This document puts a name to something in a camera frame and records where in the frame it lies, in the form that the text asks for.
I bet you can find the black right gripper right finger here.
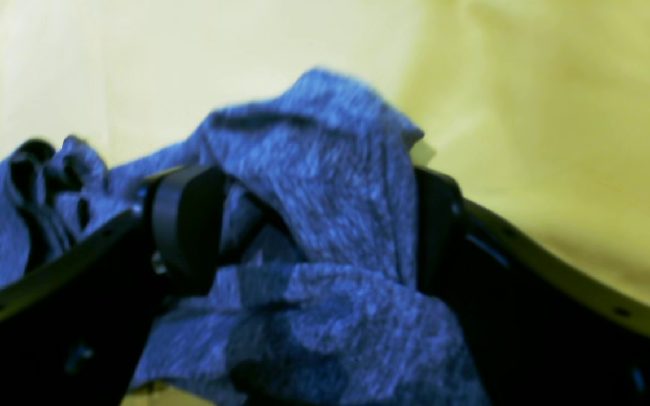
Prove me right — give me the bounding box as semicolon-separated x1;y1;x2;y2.
415;167;650;405

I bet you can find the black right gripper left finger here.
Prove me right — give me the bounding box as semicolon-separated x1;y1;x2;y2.
0;165;234;405

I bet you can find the grey long-sleeve T-shirt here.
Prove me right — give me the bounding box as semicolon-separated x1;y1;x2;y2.
0;69;490;405

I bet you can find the yellow table cloth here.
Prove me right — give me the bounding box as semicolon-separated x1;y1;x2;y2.
0;0;650;406

